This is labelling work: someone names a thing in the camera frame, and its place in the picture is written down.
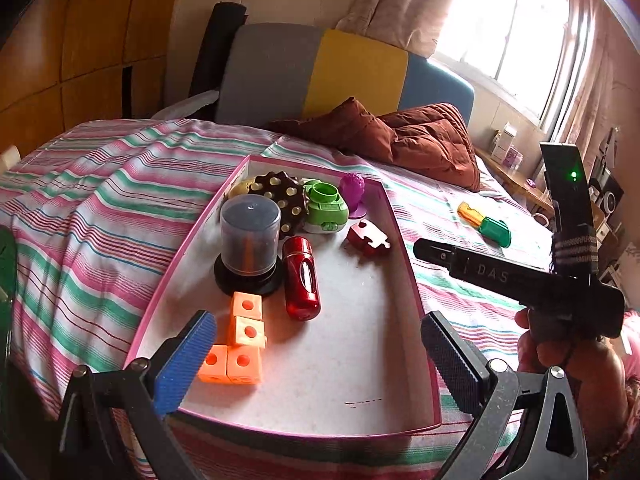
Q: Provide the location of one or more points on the white carton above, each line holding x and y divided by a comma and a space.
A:
505, 140

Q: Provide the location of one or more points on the white tray with pink rim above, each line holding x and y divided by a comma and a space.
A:
340, 360

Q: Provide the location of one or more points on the yellow cookie toy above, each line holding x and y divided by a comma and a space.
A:
242, 188

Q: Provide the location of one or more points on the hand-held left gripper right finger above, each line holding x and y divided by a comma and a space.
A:
452, 367

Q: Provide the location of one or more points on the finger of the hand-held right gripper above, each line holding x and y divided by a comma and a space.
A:
437, 255

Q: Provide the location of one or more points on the green object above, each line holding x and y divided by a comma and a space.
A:
7, 265

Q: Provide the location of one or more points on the brown pumpkin ornament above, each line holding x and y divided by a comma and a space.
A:
282, 195

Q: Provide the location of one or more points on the orange and green plastic toy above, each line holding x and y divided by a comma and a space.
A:
487, 225

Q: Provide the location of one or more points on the person's right hand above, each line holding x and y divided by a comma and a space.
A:
600, 390

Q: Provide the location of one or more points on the clear disc spindle case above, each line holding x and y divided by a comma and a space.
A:
250, 240

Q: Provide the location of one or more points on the purple plastic toy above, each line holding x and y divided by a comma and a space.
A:
352, 190

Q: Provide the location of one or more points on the beige curtain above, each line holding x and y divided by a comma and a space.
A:
590, 85
395, 0

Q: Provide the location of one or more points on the grey yellow blue headboard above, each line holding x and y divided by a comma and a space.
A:
350, 70

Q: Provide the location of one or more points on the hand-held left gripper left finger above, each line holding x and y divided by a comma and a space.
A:
182, 365

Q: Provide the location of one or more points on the window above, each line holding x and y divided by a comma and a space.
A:
505, 25

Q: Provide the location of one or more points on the wooden wardrobe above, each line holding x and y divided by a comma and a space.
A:
85, 35

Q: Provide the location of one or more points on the brown quilt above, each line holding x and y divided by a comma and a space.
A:
435, 145

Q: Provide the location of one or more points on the orange linked cubes block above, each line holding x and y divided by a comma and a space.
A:
240, 350

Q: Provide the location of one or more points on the dark red puzzle piece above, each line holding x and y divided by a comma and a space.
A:
367, 237

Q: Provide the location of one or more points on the wooden side shelf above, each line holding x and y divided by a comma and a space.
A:
520, 185

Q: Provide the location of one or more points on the red metallic cylinder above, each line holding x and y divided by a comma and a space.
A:
300, 280

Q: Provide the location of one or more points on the brown pillow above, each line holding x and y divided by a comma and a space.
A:
345, 127

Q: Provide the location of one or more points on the small purple box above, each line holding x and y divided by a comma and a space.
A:
514, 159

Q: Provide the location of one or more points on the black speaker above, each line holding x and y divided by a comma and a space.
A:
606, 195

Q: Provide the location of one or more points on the white bed rail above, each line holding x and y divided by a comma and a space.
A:
185, 105

